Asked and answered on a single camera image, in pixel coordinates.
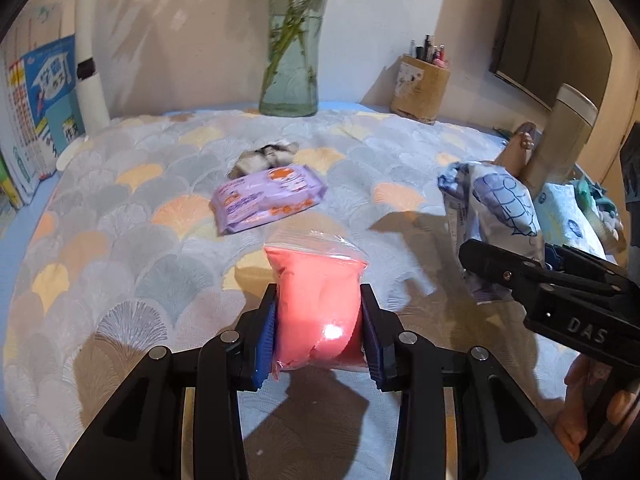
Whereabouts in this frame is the blue white tissue pack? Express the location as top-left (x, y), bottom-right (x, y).
top-left (532, 182), bottom-right (608, 261)

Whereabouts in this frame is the fan pattern tablecloth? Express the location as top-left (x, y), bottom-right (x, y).
top-left (0, 102), bottom-right (626, 480)

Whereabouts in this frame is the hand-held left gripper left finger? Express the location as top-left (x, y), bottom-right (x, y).
top-left (55, 284), bottom-right (278, 480)

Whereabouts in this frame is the teal drawstring bag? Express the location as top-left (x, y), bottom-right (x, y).
top-left (570, 170), bottom-right (628, 256)

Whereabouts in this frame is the white lamp stand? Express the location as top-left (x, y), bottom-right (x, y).
top-left (75, 0), bottom-right (111, 136)

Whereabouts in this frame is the white blue snack bag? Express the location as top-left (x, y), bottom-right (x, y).
top-left (437, 160), bottom-right (543, 306)

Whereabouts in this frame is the tall beige thermos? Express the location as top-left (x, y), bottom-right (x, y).
top-left (522, 83), bottom-right (598, 201)

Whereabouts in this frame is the black monitor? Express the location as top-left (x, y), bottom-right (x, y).
top-left (487, 0), bottom-right (616, 111)

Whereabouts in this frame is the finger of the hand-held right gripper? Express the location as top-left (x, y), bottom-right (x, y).
top-left (459, 239), bottom-right (556, 307)
top-left (544, 243), bottom-right (637, 291)

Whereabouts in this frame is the beige pen holder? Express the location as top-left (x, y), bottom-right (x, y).
top-left (390, 55), bottom-right (451, 125)

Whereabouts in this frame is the pink plastic pouch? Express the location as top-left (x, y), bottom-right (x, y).
top-left (263, 230), bottom-right (372, 373)

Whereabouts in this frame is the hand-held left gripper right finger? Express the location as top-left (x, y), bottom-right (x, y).
top-left (360, 284), bottom-right (583, 480)

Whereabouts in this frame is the row of books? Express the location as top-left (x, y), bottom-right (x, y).
top-left (0, 2), bottom-right (85, 211)

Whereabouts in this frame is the person's right hand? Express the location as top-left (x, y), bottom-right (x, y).
top-left (555, 355), bottom-right (640, 461)

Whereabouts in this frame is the purple wet wipes pack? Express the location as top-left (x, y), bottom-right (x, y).
top-left (209, 165), bottom-right (328, 235)

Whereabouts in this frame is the bunch of pens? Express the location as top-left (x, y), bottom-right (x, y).
top-left (407, 34), bottom-right (448, 68)

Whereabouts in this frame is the grey striped cloth toy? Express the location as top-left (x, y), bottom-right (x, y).
top-left (227, 141), bottom-right (301, 181)

